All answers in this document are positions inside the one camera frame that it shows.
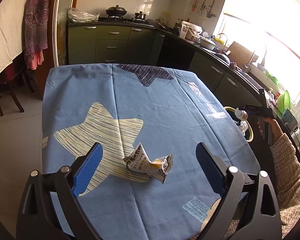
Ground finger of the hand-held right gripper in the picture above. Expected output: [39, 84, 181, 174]
[238, 104, 258, 113]

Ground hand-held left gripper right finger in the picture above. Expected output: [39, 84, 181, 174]
[195, 142, 283, 240]

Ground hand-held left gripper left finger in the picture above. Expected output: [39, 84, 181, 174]
[16, 142, 104, 240]

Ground small white plastic bottle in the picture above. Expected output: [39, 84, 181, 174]
[234, 107, 248, 121]

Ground yellow-rimmed dark trash bin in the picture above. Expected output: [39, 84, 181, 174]
[224, 106, 254, 142]

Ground paper wrapper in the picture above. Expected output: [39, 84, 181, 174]
[122, 142, 173, 184]

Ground person's right forearm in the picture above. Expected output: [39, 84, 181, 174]
[270, 133, 300, 209]

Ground person's right hand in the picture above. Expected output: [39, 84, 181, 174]
[257, 117, 283, 141]

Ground green plastic colander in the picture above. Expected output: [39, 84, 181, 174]
[276, 90, 292, 114]

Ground metal sink faucet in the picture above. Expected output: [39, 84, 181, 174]
[245, 44, 268, 72]

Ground brown cutting board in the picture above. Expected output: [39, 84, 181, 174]
[227, 41, 255, 63]

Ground white basin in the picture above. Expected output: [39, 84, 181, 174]
[200, 36, 218, 50]

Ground blue star-print tablecloth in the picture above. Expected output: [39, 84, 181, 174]
[41, 63, 260, 240]

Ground person's knit sweater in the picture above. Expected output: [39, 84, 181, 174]
[225, 204, 300, 240]

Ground bright window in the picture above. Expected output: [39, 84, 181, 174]
[217, 0, 300, 103]

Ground white plastic bucket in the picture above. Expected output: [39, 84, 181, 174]
[180, 21, 203, 42]

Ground hanging kitchen utensils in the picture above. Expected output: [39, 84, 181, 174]
[191, 0, 217, 19]

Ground black kitchen countertop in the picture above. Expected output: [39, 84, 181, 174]
[67, 20, 300, 140]

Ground dark wooden chair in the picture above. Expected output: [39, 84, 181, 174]
[0, 55, 33, 117]

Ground green kitchen cabinets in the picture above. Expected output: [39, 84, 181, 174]
[67, 25, 300, 160]

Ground checked apron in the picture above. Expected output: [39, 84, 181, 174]
[24, 0, 50, 70]

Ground gas stove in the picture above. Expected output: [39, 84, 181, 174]
[99, 16, 153, 25]

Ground clear plastic bag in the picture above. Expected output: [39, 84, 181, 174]
[67, 7, 100, 23]

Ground black wok with lid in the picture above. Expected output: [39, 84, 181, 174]
[105, 4, 128, 17]

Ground cream hanging cloth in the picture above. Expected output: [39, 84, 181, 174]
[0, 0, 38, 85]

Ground white door frame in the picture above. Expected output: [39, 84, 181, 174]
[52, 0, 65, 67]

